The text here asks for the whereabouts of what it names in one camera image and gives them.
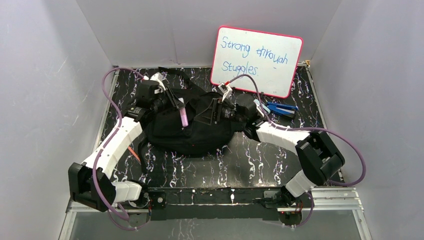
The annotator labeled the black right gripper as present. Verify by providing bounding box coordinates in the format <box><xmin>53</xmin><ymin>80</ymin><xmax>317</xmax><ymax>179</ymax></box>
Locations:
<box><xmin>194</xmin><ymin>97</ymin><xmax>246</xmax><ymax>126</ymax></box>

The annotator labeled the black backpack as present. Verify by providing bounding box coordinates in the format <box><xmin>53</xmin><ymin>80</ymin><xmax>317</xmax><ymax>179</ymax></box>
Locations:
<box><xmin>137</xmin><ymin>67</ymin><xmax>243</xmax><ymax>157</ymax></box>

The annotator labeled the pink highlighter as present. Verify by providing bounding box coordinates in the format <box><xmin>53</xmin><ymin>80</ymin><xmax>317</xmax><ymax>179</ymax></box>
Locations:
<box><xmin>178</xmin><ymin>97</ymin><xmax>189</xmax><ymax>128</ymax></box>

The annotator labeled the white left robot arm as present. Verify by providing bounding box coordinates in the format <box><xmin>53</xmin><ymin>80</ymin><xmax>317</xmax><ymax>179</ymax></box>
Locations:
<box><xmin>68</xmin><ymin>73</ymin><xmax>189</xmax><ymax>212</ymax></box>

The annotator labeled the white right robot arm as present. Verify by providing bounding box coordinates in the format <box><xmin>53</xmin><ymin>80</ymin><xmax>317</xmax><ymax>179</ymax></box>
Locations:
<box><xmin>194</xmin><ymin>95</ymin><xmax>345</xmax><ymax>207</ymax></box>

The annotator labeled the pink framed whiteboard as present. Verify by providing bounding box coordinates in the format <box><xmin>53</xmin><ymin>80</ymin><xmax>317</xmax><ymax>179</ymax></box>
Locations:
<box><xmin>210</xmin><ymin>26</ymin><xmax>304</xmax><ymax>99</ymax></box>

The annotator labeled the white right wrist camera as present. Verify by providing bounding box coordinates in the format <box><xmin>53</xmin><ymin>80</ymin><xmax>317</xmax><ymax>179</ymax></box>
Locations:
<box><xmin>218</xmin><ymin>81</ymin><xmax>233</xmax><ymax>101</ymax></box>

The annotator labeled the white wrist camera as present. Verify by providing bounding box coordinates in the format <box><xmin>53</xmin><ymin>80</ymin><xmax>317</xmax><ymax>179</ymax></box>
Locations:
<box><xmin>150</xmin><ymin>72</ymin><xmax>166</xmax><ymax>92</ymax></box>
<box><xmin>218</xmin><ymin>81</ymin><xmax>233</xmax><ymax>101</ymax></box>

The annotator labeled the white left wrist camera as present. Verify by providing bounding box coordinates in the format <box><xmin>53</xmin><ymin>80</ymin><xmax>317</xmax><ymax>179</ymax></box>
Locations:
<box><xmin>150</xmin><ymin>72</ymin><xmax>166</xmax><ymax>92</ymax></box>

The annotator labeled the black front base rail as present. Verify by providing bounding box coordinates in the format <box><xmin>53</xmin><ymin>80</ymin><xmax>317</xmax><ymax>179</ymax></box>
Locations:
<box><xmin>146</xmin><ymin>187</ymin><xmax>288</xmax><ymax>221</ymax></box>

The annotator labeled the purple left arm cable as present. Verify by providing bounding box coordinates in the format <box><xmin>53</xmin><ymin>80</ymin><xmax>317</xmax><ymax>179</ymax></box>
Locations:
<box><xmin>92</xmin><ymin>67</ymin><xmax>152</xmax><ymax>232</ymax></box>

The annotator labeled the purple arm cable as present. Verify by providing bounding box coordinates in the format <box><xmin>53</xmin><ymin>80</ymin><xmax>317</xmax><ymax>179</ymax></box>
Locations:
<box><xmin>92</xmin><ymin>67</ymin><xmax>152</xmax><ymax>232</ymax></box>
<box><xmin>223</xmin><ymin>74</ymin><xmax>367</xmax><ymax>229</ymax></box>

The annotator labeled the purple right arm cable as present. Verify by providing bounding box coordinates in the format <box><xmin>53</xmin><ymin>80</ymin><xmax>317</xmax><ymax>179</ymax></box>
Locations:
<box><xmin>223</xmin><ymin>74</ymin><xmax>367</xmax><ymax>229</ymax></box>

